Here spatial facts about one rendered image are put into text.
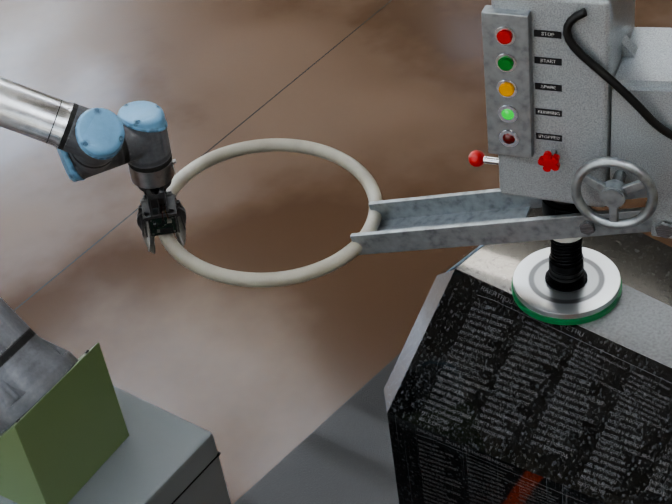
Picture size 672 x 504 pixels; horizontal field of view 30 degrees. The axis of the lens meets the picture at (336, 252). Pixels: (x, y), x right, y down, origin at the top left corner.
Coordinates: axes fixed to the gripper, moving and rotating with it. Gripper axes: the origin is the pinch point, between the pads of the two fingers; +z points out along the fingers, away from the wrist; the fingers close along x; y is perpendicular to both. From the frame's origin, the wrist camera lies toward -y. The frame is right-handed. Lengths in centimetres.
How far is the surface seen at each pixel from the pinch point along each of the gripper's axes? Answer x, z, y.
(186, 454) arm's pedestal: -1, 1, 59
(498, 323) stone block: 65, 4, 36
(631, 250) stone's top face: 95, -2, 27
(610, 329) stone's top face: 83, -2, 48
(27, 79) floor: -55, 104, -241
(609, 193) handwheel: 78, -41, 53
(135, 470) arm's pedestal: -10, 1, 60
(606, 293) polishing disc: 85, -5, 41
